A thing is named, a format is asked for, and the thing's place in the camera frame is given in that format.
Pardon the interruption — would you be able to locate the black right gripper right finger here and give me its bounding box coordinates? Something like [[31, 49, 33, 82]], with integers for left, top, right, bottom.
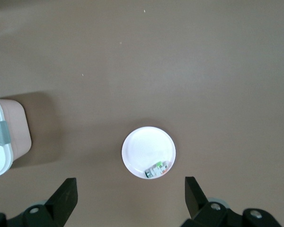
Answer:
[[181, 176, 282, 227]]

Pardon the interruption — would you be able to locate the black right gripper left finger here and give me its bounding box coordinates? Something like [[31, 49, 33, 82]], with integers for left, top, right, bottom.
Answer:
[[0, 177, 79, 227]]

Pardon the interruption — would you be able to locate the pink round plate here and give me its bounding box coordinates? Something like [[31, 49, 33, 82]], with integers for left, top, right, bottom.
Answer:
[[122, 126, 177, 180]]

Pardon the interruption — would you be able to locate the brown table cover mat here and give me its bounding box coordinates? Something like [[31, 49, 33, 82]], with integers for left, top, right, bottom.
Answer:
[[0, 0, 284, 227]]

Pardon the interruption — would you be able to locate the green white push-button switch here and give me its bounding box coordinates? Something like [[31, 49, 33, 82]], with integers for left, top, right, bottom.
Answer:
[[144, 160, 169, 178]]

